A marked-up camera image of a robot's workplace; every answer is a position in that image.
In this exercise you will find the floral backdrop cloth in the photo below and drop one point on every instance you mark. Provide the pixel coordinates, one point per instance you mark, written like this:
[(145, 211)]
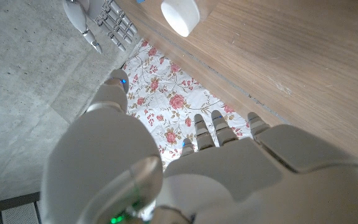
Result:
[(166, 93)]

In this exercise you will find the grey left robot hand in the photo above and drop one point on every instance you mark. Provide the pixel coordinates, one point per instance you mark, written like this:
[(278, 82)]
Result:
[(228, 180)]

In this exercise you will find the dark framed grille panel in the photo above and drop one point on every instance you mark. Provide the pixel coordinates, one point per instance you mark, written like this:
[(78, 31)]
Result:
[(7, 202)]

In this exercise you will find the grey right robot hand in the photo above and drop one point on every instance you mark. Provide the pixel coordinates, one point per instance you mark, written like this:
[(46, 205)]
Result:
[(104, 12)]

